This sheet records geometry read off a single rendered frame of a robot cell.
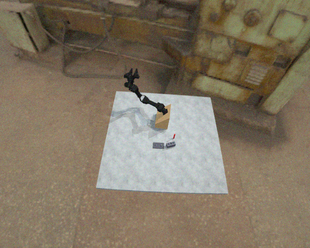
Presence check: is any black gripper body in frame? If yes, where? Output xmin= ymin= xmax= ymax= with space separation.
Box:
xmin=128 ymin=74 xmax=140 ymax=83

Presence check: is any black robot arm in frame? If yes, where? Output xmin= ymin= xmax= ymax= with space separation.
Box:
xmin=124 ymin=73 xmax=168 ymax=115

